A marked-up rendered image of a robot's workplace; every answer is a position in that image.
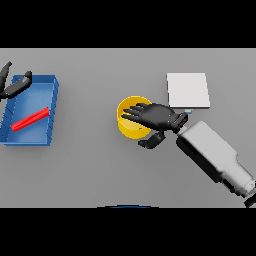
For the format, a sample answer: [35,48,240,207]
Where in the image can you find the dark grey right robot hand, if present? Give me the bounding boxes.
[120,102,189,150]

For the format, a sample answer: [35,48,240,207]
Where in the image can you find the yellow bowl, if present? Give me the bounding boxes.
[116,95,156,140]

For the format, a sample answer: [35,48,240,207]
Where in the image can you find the blue tray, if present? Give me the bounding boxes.
[0,74,60,147]

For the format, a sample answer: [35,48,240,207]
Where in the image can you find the red beaker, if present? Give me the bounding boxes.
[11,106,51,132]

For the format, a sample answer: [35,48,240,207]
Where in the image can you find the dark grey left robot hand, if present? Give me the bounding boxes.
[0,61,34,103]

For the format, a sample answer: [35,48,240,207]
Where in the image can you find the pale square measuring scale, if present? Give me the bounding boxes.
[166,72,212,113]

